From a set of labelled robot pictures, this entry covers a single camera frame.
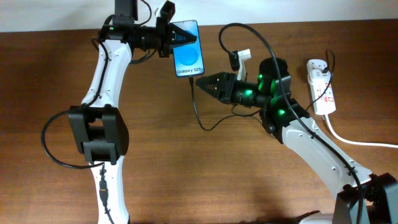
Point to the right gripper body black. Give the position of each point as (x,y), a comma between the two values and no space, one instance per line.
(247,93)

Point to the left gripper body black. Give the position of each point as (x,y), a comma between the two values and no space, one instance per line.
(157,37)

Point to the blue Galaxy smartphone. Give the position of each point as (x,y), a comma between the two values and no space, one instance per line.
(188,59)

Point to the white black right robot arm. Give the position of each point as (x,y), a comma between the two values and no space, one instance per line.
(360,196)

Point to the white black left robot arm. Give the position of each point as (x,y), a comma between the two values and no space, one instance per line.
(98,128)

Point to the white USB charger plug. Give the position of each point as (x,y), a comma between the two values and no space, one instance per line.
(318,74)

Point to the white power strip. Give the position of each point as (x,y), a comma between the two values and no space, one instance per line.
(322,93)

